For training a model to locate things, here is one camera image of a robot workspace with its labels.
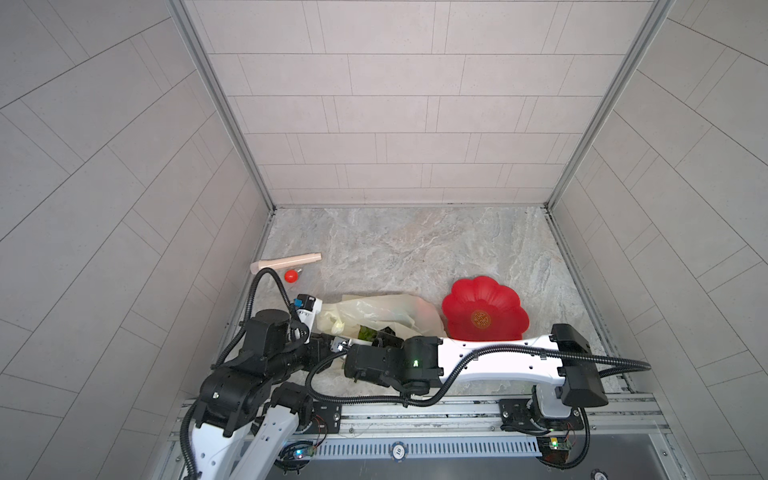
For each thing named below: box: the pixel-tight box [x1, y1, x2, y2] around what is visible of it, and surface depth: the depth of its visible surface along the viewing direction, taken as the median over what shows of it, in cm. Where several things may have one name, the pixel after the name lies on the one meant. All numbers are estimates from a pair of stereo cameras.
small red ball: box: [284, 269, 299, 283], surface depth 96 cm
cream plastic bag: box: [317, 294, 448, 340], surface depth 75 cm
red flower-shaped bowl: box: [442, 276, 530, 341], surface depth 91 cm
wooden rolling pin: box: [250, 253, 323, 274], surface depth 99 cm
